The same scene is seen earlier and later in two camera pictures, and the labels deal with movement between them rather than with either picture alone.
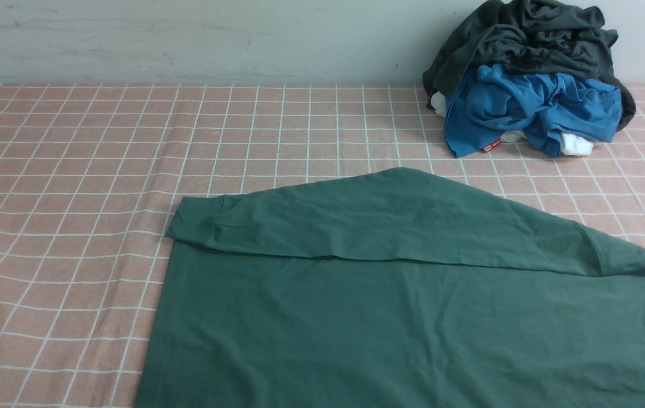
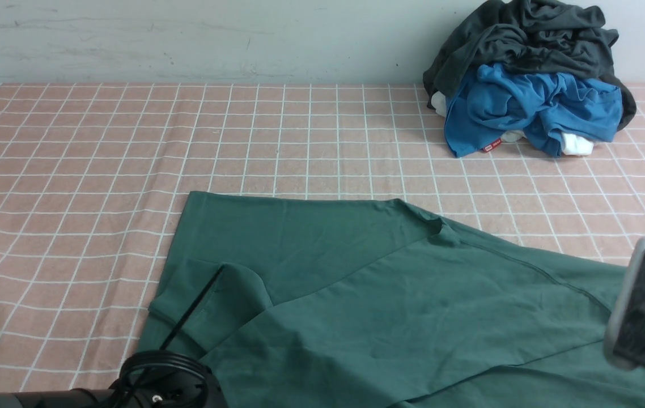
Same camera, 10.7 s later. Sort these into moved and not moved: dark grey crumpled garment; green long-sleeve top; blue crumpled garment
Moved: green long-sleeve top
Not moved: blue crumpled garment; dark grey crumpled garment
